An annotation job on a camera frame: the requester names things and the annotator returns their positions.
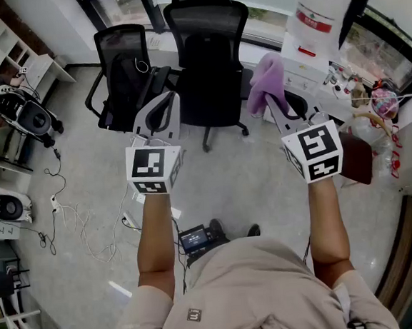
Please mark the person's right forearm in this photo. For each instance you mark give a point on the person's right forearm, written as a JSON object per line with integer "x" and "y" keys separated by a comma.
{"x": 328, "y": 228}

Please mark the white desk telephone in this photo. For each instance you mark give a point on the white desk telephone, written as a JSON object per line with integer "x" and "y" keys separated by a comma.
{"x": 154, "y": 42}

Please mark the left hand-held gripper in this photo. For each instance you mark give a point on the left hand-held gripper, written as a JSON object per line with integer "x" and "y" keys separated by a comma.
{"x": 152, "y": 166}

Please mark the white water dispenser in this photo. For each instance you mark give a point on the white water dispenser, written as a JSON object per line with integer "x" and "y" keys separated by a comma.
{"x": 301, "y": 69}

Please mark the person's right shoe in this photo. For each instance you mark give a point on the person's right shoe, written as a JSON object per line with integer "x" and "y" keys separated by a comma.
{"x": 253, "y": 230}

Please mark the white power strip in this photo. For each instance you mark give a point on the white power strip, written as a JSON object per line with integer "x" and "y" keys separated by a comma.
{"x": 131, "y": 220}
{"x": 55, "y": 203}

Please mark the black waist screen device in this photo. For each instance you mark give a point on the black waist screen device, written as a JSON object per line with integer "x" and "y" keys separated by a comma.
{"x": 194, "y": 238}

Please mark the clear plastic bags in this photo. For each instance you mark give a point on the clear plastic bags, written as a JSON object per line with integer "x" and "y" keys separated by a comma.
{"x": 379, "y": 141}

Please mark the pink patterned bag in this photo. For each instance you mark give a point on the pink patterned bag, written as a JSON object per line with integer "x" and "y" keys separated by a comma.
{"x": 384, "y": 103}

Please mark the black headrest office chair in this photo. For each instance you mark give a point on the black headrest office chair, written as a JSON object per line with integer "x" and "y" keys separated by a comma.
{"x": 210, "y": 70}

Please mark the person's beige shirt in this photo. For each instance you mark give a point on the person's beige shirt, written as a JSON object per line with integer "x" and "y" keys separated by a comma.
{"x": 253, "y": 292}

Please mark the black small stool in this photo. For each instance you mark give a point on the black small stool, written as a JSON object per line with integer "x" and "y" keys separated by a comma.
{"x": 6, "y": 281}

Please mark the white cubby shelf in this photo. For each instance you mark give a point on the white cubby shelf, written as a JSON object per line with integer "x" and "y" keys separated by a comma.
{"x": 13, "y": 55}

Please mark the clear water bottle red label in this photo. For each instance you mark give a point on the clear water bottle red label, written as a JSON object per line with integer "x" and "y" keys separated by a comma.
{"x": 316, "y": 11}

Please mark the person's left shoe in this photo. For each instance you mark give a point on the person's left shoe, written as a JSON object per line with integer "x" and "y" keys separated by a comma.
{"x": 217, "y": 229}

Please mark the purple cloth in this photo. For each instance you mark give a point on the purple cloth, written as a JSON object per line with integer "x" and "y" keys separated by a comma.
{"x": 266, "y": 79}

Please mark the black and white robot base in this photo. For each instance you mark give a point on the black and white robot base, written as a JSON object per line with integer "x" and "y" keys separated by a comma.
{"x": 26, "y": 115}
{"x": 3, "y": 206}

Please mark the black mesh office chair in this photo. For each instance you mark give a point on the black mesh office chair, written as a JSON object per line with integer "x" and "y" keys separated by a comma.
{"x": 120, "y": 40}

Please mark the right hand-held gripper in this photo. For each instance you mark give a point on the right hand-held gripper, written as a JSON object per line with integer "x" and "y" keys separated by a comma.
{"x": 315, "y": 147}

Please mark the white small side table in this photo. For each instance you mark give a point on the white small side table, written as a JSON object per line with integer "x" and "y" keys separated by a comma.
{"x": 6, "y": 177}

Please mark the person's shoe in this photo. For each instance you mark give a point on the person's shoe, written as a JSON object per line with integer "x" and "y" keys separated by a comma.
{"x": 253, "y": 230}
{"x": 217, "y": 229}

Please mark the person's left forearm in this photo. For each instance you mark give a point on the person's left forearm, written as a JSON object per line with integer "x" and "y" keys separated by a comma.
{"x": 155, "y": 236}

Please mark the black backpack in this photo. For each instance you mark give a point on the black backpack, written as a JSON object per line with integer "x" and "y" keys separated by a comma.
{"x": 126, "y": 92}

